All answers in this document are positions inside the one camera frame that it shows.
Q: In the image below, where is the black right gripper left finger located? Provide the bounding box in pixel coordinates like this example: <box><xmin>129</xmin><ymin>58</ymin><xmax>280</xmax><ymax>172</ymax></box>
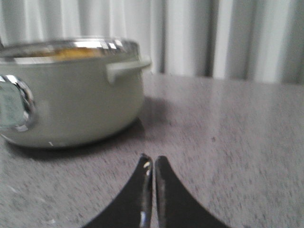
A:
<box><xmin>84</xmin><ymin>154</ymin><xmax>152</xmax><ymax>228</ymax></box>

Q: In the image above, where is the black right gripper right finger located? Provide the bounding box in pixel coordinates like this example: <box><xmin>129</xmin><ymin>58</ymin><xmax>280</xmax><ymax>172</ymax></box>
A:
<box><xmin>155</xmin><ymin>156</ymin><xmax>227</xmax><ymax>228</ymax></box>

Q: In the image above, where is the yellow corn cob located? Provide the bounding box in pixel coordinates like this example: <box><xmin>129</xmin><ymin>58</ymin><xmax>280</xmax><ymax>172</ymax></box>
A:
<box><xmin>54</xmin><ymin>47</ymin><xmax>100</xmax><ymax>60</ymax></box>

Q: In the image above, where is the pale green electric cooking pot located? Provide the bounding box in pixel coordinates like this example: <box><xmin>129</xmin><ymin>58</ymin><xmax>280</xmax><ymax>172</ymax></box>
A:
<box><xmin>0</xmin><ymin>37</ymin><xmax>151</xmax><ymax>148</ymax></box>

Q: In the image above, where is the white pleated curtain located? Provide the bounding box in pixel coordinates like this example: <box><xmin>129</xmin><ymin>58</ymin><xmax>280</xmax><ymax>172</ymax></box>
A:
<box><xmin>0</xmin><ymin>0</ymin><xmax>304</xmax><ymax>84</ymax></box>

